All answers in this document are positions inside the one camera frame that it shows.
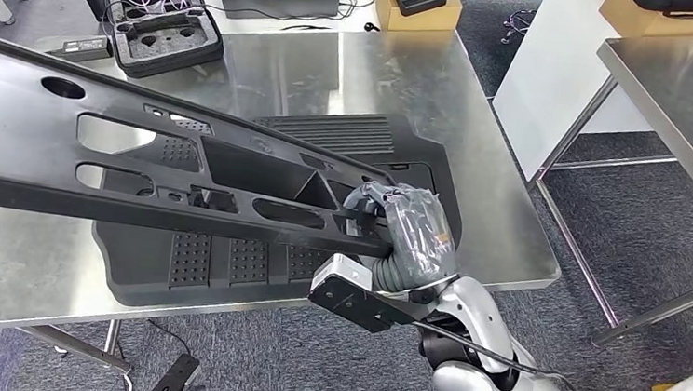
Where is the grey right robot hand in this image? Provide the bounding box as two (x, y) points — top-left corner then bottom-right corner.
(336, 178), (466, 294)

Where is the black plastic plate holder part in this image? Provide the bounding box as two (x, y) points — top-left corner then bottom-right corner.
(0, 30), (411, 261)

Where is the stainless steel workbench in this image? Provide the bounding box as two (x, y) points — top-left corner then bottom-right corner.
(520, 18), (693, 357)
(0, 0), (581, 391)

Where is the white partition panel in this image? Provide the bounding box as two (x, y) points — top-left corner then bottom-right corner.
(484, 0), (668, 194)

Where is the brown cardboard box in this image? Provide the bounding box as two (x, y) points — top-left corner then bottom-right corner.
(596, 0), (693, 44)
(372, 0), (464, 38)

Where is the large black plastic panel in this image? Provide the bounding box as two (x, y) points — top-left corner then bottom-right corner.
(85, 90), (472, 334)

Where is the black foam lined case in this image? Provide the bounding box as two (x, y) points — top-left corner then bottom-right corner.
(96, 0), (229, 85)

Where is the black power adapter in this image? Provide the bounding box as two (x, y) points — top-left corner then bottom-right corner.
(41, 31), (116, 68)

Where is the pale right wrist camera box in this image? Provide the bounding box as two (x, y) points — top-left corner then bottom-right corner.
(311, 252), (377, 298)

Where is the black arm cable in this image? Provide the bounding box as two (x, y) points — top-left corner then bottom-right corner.
(408, 319), (619, 391)

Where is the tangled cable bundle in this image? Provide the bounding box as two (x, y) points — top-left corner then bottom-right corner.
(498, 7), (539, 47)

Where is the black desk cable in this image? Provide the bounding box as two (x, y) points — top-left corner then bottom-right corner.
(201, 0), (381, 41)

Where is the black power cable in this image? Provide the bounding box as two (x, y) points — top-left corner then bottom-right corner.
(141, 318), (197, 358)

